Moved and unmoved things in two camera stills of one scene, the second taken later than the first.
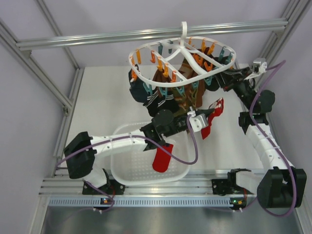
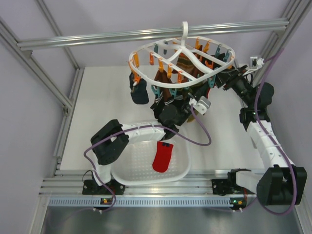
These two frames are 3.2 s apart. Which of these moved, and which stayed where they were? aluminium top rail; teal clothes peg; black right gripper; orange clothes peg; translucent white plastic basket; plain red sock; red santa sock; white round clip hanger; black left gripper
Moved: red santa sock; black left gripper; teal clothes peg
Stayed: white round clip hanger; aluminium top rail; black right gripper; plain red sock; translucent white plastic basket; orange clothes peg
